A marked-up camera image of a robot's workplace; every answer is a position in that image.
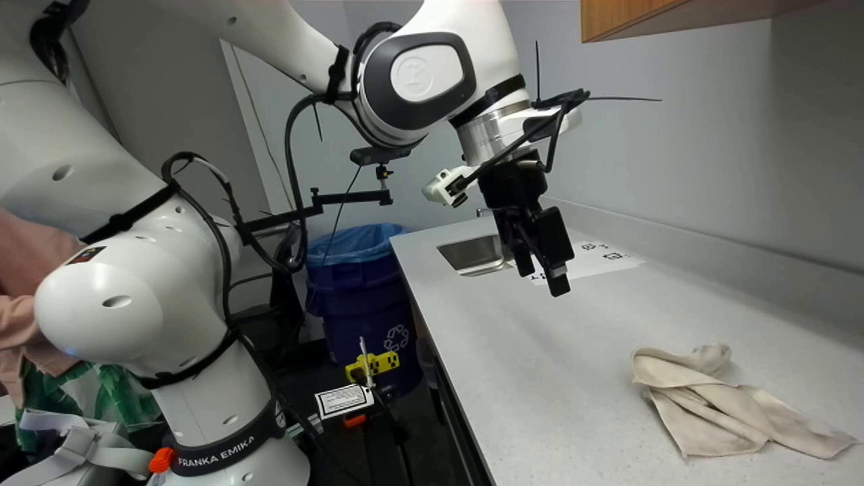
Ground white marker paper sheets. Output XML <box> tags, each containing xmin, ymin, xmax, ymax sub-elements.
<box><xmin>576</xmin><ymin>237</ymin><xmax>645</xmax><ymax>272</ymax></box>

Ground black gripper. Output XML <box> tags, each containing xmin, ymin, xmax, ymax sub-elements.
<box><xmin>475</xmin><ymin>151</ymin><xmax>579</xmax><ymax>301</ymax></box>

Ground white label tag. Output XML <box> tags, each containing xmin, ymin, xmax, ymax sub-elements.
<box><xmin>312</xmin><ymin>383</ymin><xmax>379</xmax><ymax>422</ymax></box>

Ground person in pink top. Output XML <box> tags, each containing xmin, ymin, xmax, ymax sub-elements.
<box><xmin>0</xmin><ymin>205</ymin><xmax>165</xmax><ymax>444</ymax></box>

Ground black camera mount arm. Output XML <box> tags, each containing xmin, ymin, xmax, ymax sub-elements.
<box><xmin>239</xmin><ymin>164</ymin><xmax>397</xmax><ymax>237</ymax></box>

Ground wooden wall cabinet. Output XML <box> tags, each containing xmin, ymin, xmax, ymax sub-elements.
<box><xmin>579</xmin><ymin>0</ymin><xmax>804</xmax><ymax>45</ymax></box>

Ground blue recycling bin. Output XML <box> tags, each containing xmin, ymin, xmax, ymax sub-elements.
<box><xmin>300</xmin><ymin>221</ymin><xmax>428</xmax><ymax>399</ymax></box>

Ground white cloth towel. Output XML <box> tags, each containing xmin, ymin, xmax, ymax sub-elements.
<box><xmin>629</xmin><ymin>342</ymin><xmax>858</xmax><ymax>464</ymax></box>

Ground small black camera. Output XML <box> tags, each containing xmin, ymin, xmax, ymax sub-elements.
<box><xmin>348</xmin><ymin>144</ymin><xmax>409</xmax><ymax>170</ymax></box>

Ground steel sink basin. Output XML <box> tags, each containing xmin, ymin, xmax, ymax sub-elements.
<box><xmin>435</xmin><ymin>233</ymin><xmax>516</xmax><ymax>279</ymax></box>

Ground orange round knob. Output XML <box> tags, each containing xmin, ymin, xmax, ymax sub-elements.
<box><xmin>147</xmin><ymin>445</ymin><xmax>179</xmax><ymax>479</ymax></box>

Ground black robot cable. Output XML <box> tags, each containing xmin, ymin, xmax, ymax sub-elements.
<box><xmin>285</xmin><ymin>89</ymin><xmax>363</xmax><ymax>272</ymax></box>

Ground grey strap bag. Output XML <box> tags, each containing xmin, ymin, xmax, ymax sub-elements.
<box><xmin>0</xmin><ymin>409</ymin><xmax>156</xmax><ymax>486</ymax></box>

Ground yellow clamp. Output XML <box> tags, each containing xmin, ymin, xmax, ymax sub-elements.
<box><xmin>343</xmin><ymin>334</ymin><xmax>402</xmax><ymax>390</ymax></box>

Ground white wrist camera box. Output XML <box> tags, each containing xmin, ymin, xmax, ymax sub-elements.
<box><xmin>421</xmin><ymin>164</ymin><xmax>470</xmax><ymax>210</ymax></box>

